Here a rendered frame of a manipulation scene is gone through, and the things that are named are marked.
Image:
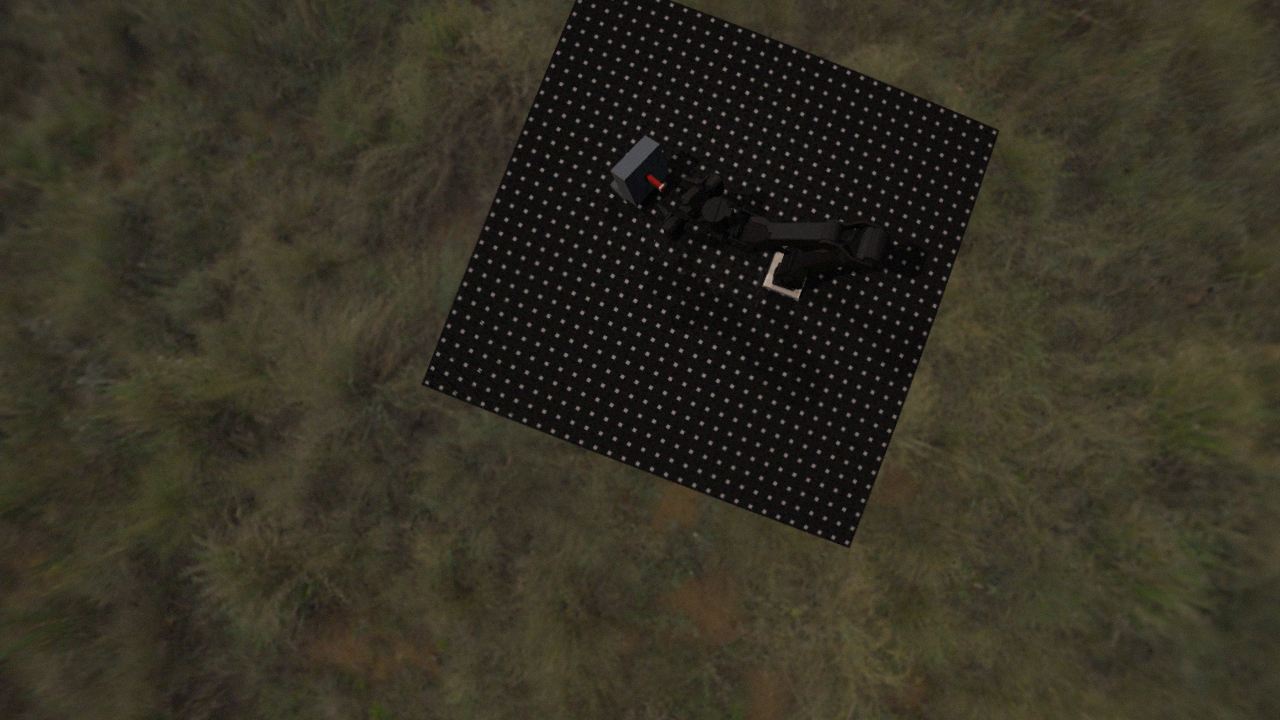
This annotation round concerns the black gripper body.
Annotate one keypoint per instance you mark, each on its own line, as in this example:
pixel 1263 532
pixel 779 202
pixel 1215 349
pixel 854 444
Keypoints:
pixel 674 227

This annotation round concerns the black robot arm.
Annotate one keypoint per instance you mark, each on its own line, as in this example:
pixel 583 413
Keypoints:
pixel 864 250

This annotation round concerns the dark grey sloped panel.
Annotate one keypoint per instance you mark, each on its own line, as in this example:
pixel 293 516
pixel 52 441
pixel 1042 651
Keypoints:
pixel 629 174

